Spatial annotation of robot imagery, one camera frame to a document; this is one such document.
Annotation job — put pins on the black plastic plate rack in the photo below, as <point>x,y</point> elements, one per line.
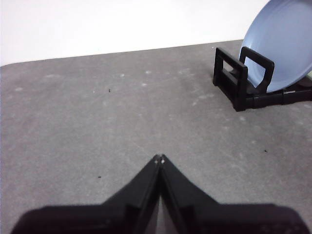
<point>240,102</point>

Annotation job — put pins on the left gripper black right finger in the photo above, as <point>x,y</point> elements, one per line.
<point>207,217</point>

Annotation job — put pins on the blue round plate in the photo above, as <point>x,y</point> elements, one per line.
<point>280,44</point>

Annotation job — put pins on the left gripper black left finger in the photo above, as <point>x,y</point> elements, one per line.
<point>117,217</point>

